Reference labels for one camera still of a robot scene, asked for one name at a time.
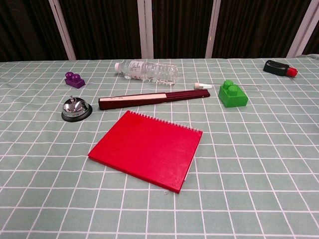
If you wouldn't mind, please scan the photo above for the green checkered tablecloth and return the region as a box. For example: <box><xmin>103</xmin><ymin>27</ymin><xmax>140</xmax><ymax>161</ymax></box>
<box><xmin>0</xmin><ymin>53</ymin><xmax>319</xmax><ymax>239</ymax></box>

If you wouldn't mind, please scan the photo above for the red spiral notebook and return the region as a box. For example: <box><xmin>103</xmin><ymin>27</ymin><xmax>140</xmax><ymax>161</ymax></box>
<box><xmin>88</xmin><ymin>110</ymin><xmax>203</xmax><ymax>195</ymax></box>

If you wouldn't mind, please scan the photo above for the dark red folded fan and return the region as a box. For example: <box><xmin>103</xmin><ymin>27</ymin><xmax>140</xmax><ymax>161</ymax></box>
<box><xmin>98</xmin><ymin>90</ymin><xmax>211</xmax><ymax>111</ymax></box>

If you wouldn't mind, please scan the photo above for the green toy building block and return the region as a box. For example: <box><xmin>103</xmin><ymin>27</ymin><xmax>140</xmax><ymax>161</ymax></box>
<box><xmin>218</xmin><ymin>79</ymin><xmax>249</xmax><ymax>109</ymax></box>

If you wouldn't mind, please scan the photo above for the clear plastic water bottle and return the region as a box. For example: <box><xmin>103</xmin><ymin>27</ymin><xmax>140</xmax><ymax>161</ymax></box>
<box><xmin>114</xmin><ymin>60</ymin><xmax>179</xmax><ymax>86</ymax></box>

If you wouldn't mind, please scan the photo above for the silver desk call bell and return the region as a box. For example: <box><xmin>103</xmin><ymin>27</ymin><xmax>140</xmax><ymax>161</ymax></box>
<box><xmin>61</xmin><ymin>96</ymin><xmax>93</xmax><ymax>123</ymax></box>

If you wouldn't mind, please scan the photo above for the purple toy building block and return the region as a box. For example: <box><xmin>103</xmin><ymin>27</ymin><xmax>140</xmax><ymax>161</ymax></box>
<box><xmin>64</xmin><ymin>71</ymin><xmax>86</xmax><ymax>90</ymax></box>

